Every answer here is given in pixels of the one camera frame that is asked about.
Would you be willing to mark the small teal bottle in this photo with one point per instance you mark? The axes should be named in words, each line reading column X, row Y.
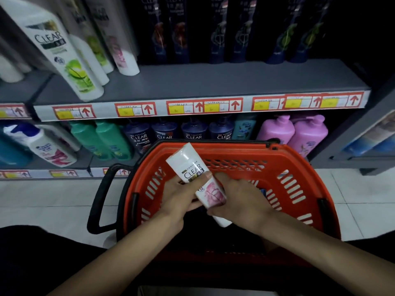
column 243, row 127

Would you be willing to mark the person's right forearm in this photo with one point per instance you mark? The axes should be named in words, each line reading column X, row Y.
column 324, row 252

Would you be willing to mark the person's left hand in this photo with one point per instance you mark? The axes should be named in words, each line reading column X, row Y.
column 179, row 200

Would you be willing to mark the purple pump bottle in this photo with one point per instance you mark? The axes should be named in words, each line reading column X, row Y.
column 308, row 135
column 276, row 130

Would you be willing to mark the person's left forearm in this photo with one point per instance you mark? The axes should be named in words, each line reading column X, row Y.
column 123, row 258

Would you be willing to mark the row of slim dark bottles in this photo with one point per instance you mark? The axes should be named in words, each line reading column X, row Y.
column 216, row 33

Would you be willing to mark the grey metal store shelving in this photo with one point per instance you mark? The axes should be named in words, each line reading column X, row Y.
column 74, row 112

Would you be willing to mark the navy round bottle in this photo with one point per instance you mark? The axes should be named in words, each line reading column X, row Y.
column 165, row 132
column 139, row 138
column 193, row 130
column 221, row 130

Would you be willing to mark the white blue tube bottle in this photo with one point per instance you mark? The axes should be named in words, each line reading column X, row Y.
column 367, row 141

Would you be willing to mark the navy green Clear bottle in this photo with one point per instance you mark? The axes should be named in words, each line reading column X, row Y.
column 263, row 193

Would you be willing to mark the orange shopping basket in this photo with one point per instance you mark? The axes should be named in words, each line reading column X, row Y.
column 293, row 157

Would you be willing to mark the grey store shelf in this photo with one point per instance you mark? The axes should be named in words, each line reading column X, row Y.
column 216, row 80

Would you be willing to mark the person's black trousers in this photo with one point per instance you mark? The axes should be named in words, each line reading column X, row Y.
column 31, row 258

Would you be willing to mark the person's right hand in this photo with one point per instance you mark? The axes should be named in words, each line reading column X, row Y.
column 247, row 206

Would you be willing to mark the beige bottle white base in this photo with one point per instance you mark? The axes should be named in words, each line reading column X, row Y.
column 10, row 72

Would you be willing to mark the white pump bottle blue cap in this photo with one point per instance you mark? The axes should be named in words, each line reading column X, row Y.
column 49, row 151

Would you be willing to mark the grey end rack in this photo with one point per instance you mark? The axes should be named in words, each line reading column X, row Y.
column 339, row 160

